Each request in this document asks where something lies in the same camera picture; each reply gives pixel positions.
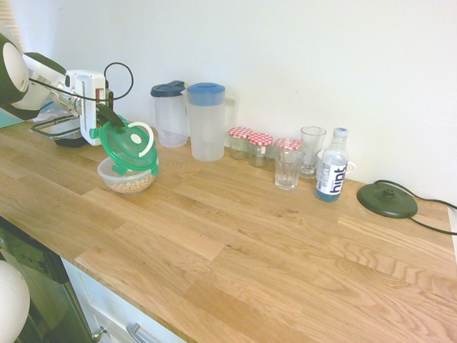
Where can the dark round kettle base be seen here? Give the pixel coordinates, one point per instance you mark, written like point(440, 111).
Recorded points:
point(385, 202)

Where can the green round container lid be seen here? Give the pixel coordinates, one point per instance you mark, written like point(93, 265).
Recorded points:
point(121, 150)

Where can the teal flat board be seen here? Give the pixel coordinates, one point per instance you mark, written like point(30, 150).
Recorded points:
point(9, 119)

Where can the clear pitcher light blue lid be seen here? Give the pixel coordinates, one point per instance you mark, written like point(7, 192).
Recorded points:
point(207, 135)

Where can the hint water bottle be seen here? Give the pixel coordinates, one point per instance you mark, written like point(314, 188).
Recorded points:
point(332, 171)

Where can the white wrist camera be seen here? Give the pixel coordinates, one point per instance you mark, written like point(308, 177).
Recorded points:
point(110, 94)

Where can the glass jar red checkered lid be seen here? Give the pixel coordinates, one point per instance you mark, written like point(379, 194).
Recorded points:
point(258, 157)
point(238, 143)
point(289, 143)

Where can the small metal cabinet knob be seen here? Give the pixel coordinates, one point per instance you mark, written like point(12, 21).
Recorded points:
point(98, 334)

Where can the clear pitcher dark navy lid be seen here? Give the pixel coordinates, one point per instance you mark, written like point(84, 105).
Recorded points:
point(171, 121)

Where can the oat cereal rings pile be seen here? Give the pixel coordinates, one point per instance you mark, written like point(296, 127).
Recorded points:
point(130, 187)

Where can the clear plastic food bowl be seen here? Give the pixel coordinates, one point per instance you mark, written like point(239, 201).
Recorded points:
point(107, 180)

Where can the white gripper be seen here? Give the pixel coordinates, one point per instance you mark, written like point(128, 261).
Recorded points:
point(87, 121)

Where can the white mug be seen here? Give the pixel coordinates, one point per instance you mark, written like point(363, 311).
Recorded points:
point(320, 159)

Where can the faceted glass tumbler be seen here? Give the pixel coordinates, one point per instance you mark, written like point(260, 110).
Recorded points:
point(290, 171)

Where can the tall footed drinking glass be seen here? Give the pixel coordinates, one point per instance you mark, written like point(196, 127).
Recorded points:
point(313, 143)

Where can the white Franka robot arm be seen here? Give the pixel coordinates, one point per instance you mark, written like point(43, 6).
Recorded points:
point(14, 71)

